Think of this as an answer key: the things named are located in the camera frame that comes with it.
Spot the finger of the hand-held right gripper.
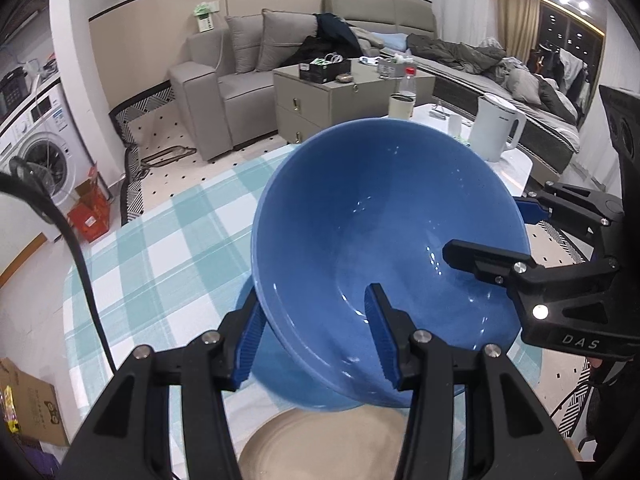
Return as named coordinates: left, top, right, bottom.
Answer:
left=516, top=182, right=624, bottom=257
left=443, top=238, right=540, bottom=287

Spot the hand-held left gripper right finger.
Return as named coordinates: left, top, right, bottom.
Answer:
left=364, top=283, right=584, bottom=480

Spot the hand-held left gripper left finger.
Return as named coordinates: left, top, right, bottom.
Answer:
left=60, top=294, right=267, bottom=480

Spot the blue bowl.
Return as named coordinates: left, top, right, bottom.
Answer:
left=250, top=117, right=533, bottom=408
left=235, top=275, right=361, bottom=413

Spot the cream plate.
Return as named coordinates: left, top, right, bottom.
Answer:
left=239, top=405, right=413, bottom=480

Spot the white electric kettle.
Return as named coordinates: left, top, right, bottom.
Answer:
left=470, top=93, right=527, bottom=163

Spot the teal checked tablecloth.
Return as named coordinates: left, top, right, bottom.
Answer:
left=62, top=147, right=546, bottom=480

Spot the grey pillow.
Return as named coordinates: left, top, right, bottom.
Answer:
left=505, top=67, right=543, bottom=106

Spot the cream tumbler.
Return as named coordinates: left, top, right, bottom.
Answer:
left=389, top=94, right=416, bottom=120

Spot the dark green duvet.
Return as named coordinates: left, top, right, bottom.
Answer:
left=407, top=34, right=508, bottom=78

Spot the red capped plastic bottle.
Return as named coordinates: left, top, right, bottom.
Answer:
left=397, top=66, right=418, bottom=98

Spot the beige curtain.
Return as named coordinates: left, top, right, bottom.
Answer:
left=495, top=0, right=541, bottom=61

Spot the black white patterned mat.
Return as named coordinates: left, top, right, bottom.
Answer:
left=109, top=85, right=301, bottom=226

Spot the red cardboard box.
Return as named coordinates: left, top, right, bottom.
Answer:
left=67, top=162, right=111, bottom=243

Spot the grey side cabinet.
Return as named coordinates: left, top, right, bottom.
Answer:
left=272, top=57, right=436, bottom=143

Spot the brown cardboard box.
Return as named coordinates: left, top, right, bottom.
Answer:
left=0, top=357, right=71, bottom=448

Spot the black box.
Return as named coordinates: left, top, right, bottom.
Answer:
left=299, top=57, right=352, bottom=83

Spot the grey sofa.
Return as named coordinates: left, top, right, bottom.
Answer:
left=167, top=0, right=436, bottom=161

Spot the black jacket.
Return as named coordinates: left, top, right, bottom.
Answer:
left=295, top=12, right=363, bottom=61

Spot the white washing machine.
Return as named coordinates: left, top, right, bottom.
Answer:
left=0, top=80, right=76, bottom=216

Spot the grey sofa cushion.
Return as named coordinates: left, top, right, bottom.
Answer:
left=255, top=9, right=321, bottom=72
left=225, top=14, right=266, bottom=75

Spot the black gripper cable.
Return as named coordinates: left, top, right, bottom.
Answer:
left=0, top=157, right=118, bottom=373

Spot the green white wall holder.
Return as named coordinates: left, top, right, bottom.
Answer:
left=192, top=2, right=221, bottom=33

